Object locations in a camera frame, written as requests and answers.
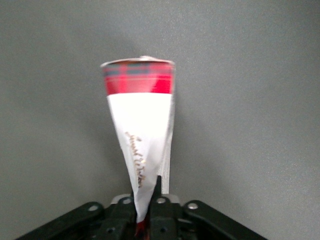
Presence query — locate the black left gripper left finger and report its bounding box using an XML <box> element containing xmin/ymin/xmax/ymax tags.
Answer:
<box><xmin>99</xmin><ymin>195</ymin><xmax>138</xmax><ymax>240</ymax></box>

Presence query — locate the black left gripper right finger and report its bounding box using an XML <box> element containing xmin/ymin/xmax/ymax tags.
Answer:
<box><xmin>149</xmin><ymin>175</ymin><xmax>186</xmax><ymax>240</ymax></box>

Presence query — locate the red tartan cookie box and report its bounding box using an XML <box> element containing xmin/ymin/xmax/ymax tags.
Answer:
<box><xmin>99</xmin><ymin>55</ymin><xmax>176</xmax><ymax>237</ymax></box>

